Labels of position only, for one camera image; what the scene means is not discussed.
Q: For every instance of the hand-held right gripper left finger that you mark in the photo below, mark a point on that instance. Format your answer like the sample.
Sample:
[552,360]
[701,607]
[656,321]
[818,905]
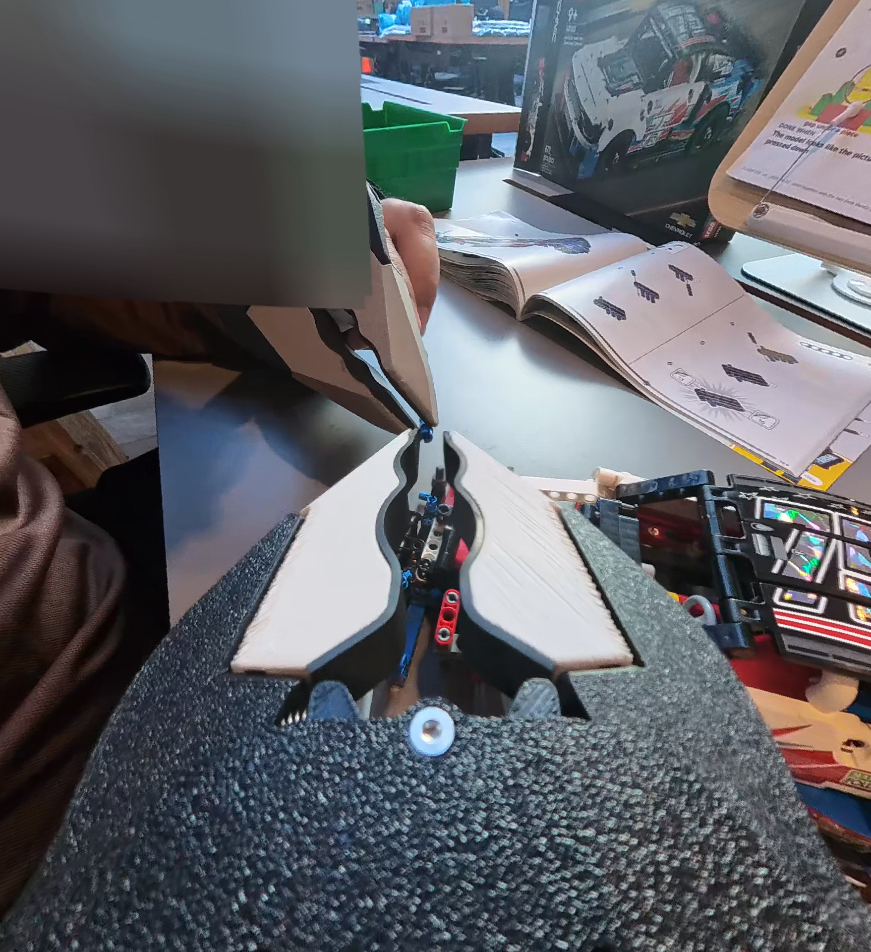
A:
[324,580]

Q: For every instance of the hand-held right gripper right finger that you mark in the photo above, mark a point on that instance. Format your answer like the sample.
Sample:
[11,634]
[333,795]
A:
[539,580]

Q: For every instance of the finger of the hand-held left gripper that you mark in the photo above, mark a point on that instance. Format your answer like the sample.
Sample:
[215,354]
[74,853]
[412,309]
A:
[398,335]
[309,342]

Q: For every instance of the blue connector pin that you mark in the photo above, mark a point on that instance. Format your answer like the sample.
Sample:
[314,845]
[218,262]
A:
[425,431]

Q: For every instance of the toy brick race car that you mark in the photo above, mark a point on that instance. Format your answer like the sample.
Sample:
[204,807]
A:
[777,535]

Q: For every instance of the grey desk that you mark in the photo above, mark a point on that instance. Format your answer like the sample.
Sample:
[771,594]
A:
[517,379]

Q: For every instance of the person's left hand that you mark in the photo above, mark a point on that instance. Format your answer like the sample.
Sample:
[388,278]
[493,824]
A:
[417,245]

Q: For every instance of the green plastic bin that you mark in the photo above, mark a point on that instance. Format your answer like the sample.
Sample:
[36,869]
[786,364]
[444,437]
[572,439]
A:
[405,156]

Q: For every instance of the wood edged grey table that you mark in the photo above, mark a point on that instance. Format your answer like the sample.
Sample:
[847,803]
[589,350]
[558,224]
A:
[435,100]

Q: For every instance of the cardboard box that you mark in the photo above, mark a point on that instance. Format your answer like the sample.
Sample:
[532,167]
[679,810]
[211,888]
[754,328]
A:
[443,21]

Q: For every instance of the black office chair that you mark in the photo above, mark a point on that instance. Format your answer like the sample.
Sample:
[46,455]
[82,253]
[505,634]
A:
[71,383]

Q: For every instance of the open instruction booklet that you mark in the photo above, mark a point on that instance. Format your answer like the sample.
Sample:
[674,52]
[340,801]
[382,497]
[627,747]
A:
[666,312]

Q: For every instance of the race car set box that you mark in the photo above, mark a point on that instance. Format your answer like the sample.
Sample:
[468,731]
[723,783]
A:
[628,89]

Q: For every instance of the silver stand base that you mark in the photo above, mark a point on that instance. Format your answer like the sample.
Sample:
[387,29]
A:
[799,290]

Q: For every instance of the wooden clipboard with instruction sheet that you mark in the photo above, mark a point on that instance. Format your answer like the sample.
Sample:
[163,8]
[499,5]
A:
[814,149]

